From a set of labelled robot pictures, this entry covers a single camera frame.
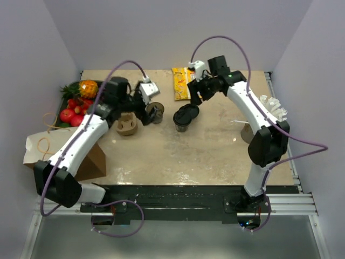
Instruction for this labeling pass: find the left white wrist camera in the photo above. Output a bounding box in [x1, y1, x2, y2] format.
[139, 77, 160, 105]

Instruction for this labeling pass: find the black cup lid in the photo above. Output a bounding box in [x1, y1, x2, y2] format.
[179, 104, 199, 119]
[173, 110, 192, 127]

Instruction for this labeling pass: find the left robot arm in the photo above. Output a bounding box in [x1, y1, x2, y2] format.
[33, 77, 160, 212]

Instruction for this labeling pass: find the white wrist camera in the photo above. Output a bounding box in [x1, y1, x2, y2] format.
[139, 77, 160, 105]
[188, 60, 207, 81]

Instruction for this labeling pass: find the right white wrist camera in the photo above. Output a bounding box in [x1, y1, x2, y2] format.
[188, 60, 207, 81]

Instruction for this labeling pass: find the grey straw holder cup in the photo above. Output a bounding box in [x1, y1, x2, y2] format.
[240, 123, 254, 144]

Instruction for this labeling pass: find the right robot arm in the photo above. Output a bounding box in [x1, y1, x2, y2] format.
[188, 56, 290, 212]

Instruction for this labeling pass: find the black fruit tray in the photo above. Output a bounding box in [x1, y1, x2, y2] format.
[59, 81, 102, 123]

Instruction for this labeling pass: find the green lime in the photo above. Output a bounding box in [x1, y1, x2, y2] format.
[59, 122, 71, 128]

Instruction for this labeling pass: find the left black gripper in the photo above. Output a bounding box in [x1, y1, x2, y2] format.
[119, 80, 160, 125]

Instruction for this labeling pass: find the cardboard cup carrier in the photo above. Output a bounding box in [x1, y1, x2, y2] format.
[115, 112, 138, 137]

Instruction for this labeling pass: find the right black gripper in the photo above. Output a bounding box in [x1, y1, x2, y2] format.
[187, 72, 217, 106]

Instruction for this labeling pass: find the red apple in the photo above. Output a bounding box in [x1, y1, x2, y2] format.
[60, 108, 76, 123]
[70, 114, 84, 127]

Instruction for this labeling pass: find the aluminium frame rail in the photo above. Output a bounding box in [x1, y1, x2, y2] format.
[44, 194, 318, 221]

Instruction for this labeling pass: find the brown paper bag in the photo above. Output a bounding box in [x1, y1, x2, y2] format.
[23, 113, 106, 181]

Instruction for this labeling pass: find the small red fruits cluster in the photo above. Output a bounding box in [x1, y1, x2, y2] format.
[67, 98, 93, 115]

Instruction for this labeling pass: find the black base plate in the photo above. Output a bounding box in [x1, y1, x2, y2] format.
[79, 185, 300, 226]

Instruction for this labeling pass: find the dark coffee cup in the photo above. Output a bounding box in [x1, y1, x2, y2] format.
[146, 102, 164, 124]
[175, 124, 189, 132]

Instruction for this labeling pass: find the orange toy pineapple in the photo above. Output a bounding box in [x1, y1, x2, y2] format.
[78, 80, 99, 99]

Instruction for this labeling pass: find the yellow snack bag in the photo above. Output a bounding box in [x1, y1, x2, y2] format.
[171, 67, 195, 101]

